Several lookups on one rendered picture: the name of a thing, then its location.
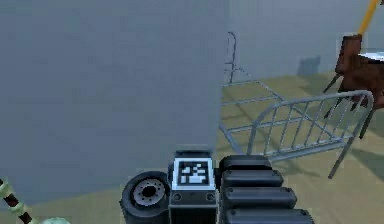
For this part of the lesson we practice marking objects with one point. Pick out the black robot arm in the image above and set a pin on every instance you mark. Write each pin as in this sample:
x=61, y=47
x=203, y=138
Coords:
x=253, y=193

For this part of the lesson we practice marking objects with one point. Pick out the grey metal bed frame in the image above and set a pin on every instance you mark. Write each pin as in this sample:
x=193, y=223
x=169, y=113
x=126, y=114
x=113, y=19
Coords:
x=293, y=126

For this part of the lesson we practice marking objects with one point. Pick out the yellow pole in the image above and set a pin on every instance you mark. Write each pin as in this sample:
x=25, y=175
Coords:
x=368, y=15

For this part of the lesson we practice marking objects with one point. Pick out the brown wooden chair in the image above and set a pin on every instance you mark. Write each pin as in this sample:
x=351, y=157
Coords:
x=361, y=71

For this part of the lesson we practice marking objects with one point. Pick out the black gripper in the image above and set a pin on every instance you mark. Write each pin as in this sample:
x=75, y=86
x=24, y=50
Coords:
x=146, y=195

